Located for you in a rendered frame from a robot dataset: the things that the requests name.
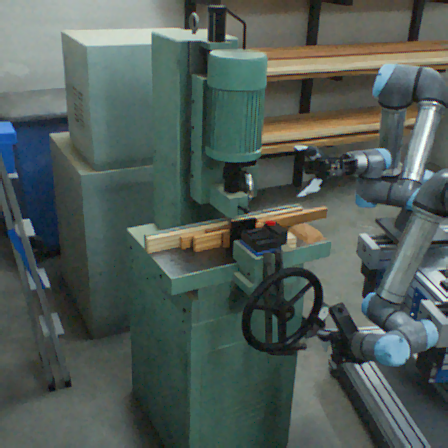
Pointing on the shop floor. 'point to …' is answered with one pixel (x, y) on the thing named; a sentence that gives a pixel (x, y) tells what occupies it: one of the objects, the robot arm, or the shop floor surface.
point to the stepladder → (33, 278)
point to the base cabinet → (207, 373)
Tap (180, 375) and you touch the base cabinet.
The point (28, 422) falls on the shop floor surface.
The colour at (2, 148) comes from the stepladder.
